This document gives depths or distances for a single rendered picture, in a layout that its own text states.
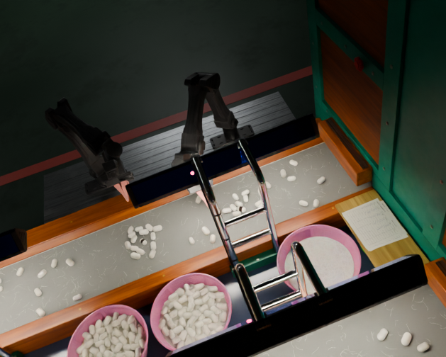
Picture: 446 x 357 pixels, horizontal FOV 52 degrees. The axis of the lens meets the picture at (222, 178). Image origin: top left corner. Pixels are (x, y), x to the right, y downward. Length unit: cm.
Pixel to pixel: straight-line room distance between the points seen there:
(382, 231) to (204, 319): 64
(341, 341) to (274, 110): 113
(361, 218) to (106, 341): 93
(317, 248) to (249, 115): 84
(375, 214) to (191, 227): 65
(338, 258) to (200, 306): 48
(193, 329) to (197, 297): 11
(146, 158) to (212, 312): 89
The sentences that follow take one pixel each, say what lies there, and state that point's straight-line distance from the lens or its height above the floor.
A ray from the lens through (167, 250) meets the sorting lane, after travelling 168.
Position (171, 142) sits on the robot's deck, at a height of 67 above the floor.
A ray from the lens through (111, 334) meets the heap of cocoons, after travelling 162.
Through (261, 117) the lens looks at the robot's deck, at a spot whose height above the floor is 67.
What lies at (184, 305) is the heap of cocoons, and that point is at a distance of 157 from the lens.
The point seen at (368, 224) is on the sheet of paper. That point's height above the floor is 78.
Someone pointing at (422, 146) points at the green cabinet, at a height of 115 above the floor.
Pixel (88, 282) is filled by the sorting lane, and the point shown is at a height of 74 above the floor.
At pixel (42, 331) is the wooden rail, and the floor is 76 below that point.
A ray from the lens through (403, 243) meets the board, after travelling 155.
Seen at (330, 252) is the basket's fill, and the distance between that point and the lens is 157.
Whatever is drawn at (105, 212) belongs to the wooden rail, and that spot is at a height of 76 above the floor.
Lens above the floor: 208
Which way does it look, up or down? 47 degrees down
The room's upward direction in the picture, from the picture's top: 18 degrees counter-clockwise
